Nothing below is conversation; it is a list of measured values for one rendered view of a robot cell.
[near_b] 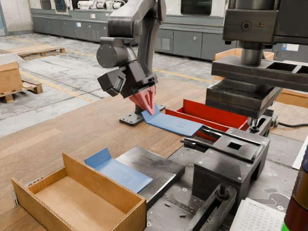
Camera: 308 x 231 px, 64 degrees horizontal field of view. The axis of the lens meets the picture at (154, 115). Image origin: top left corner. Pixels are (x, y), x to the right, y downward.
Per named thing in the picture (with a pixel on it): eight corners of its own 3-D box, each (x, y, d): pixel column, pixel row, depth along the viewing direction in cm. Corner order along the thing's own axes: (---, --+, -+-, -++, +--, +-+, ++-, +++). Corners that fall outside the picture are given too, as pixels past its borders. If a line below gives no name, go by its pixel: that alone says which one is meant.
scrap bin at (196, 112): (183, 112, 93) (183, 98, 91) (249, 132, 79) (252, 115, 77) (164, 124, 84) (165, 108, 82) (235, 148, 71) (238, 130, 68)
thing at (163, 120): (155, 112, 73) (155, 103, 72) (203, 125, 65) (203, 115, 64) (140, 122, 68) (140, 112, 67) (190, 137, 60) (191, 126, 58)
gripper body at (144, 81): (145, 85, 63) (132, 59, 62) (121, 97, 70) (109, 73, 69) (159, 79, 67) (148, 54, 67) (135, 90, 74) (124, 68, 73)
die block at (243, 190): (227, 153, 68) (230, 130, 65) (264, 167, 63) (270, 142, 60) (191, 194, 54) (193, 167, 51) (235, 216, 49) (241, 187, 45)
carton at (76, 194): (68, 177, 61) (63, 151, 57) (146, 229, 47) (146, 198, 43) (15, 209, 51) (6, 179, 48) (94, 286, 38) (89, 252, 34)
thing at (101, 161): (107, 156, 64) (106, 146, 63) (153, 180, 55) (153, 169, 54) (85, 169, 59) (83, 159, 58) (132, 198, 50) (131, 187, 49)
